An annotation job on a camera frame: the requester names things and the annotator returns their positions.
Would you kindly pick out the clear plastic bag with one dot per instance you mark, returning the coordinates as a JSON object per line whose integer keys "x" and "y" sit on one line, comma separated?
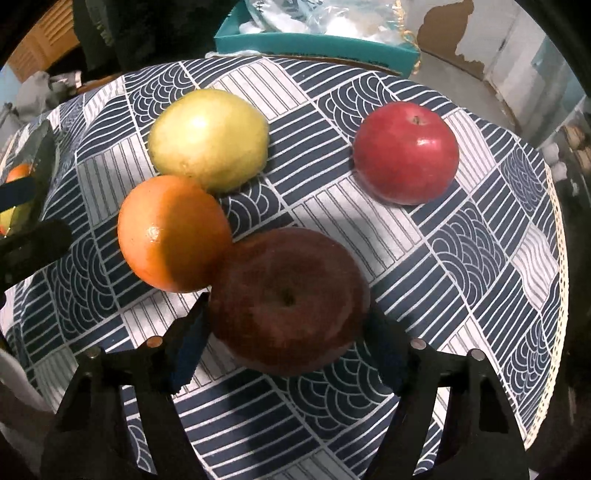
{"x": 323, "y": 16}

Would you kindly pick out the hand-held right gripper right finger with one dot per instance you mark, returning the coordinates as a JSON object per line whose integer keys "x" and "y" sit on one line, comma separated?
{"x": 385, "y": 344}

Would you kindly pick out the wooden louvered wardrobe door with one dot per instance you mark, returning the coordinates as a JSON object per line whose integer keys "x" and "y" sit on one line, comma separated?
{"x": 46, "y": 32}

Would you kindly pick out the large orange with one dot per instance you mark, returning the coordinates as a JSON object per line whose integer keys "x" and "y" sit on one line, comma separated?
{"x": 173, "y": 235}

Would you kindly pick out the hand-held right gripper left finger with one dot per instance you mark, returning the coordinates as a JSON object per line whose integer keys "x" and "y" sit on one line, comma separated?
{"x": 191, "y": 341}

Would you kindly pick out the yellow green apple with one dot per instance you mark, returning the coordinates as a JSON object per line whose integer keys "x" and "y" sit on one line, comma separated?
{"x": 207, "y": 138}

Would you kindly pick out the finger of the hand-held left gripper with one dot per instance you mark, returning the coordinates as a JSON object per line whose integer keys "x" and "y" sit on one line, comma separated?
{"x": 32, "y": 249}
{"x": 18, "y": 194}

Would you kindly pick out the grey hoodie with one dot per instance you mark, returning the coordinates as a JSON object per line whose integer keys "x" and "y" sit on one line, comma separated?
{"x": 46, "y": 90}

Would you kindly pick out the navy white patterned tablecloth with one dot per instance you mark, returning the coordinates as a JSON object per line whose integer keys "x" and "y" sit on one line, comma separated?
{"x": 415, "y": 258}

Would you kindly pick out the black hooded coat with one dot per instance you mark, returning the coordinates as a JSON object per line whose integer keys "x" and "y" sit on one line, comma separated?
{"x": 161, "y": 27}

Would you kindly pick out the mottled red yellow apple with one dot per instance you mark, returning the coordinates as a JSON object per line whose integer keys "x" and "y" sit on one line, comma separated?
{"x": 286, "y": 300}

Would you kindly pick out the teal storage box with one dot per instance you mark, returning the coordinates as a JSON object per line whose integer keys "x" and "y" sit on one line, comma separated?
{"x": 300, "y": 44}

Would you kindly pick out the shiny red apple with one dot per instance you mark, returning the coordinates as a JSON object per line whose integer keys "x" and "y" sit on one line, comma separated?
{"x": 406, "y": 154}

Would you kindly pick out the group of shoes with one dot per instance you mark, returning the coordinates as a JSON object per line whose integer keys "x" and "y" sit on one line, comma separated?
{"x": 561, "y": 161}

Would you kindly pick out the small tangerine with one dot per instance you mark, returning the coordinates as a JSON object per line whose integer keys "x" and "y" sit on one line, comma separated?
{"x": 18, "y": 173}

